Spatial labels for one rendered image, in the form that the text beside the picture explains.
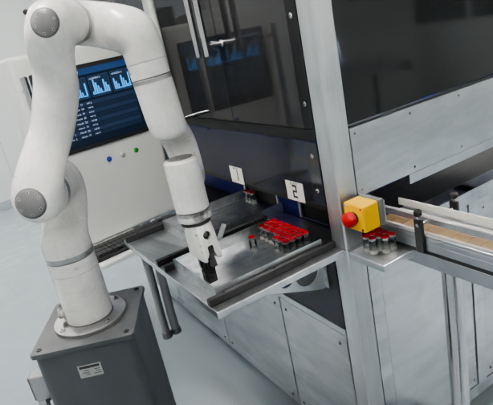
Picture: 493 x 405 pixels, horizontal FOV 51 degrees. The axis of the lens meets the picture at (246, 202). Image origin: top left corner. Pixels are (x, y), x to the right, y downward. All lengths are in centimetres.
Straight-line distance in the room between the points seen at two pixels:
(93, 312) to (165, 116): 54
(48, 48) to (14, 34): 549
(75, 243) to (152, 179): 93
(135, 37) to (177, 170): 30
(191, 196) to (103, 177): 93
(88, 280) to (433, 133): 103
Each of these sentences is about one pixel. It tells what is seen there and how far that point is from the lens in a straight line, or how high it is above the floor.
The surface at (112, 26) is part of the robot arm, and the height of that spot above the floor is 155.
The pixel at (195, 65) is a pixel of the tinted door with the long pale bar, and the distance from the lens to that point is 187.
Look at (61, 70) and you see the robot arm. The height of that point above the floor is 149.
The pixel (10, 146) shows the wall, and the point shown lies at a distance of 664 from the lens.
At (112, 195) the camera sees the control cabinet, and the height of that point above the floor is 97.
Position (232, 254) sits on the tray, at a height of 88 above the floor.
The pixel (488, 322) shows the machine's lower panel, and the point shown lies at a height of 36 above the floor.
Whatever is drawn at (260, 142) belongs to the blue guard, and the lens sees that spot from 160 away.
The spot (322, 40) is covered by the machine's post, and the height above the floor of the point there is 143.
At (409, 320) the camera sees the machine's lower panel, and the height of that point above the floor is 56.
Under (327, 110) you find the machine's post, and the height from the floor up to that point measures 127.
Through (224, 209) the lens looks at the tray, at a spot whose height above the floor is 88.
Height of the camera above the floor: 151
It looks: 19 degrees down
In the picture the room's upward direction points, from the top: 12 degrees counter-clockwise
